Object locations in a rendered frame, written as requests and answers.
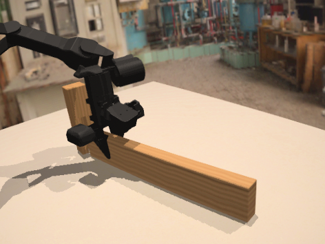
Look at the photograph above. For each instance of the wooden side rail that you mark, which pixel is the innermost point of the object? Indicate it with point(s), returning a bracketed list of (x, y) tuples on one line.
[(222, 190)]

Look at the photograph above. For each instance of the brown wooden post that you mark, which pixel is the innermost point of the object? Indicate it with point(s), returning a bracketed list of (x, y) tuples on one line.
[(79, 111)]

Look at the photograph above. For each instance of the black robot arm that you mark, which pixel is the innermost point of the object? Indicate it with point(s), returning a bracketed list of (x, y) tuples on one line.
[(82, 55)]

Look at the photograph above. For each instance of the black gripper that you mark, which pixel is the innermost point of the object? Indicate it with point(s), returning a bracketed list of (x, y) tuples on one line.
[(82, 135)]

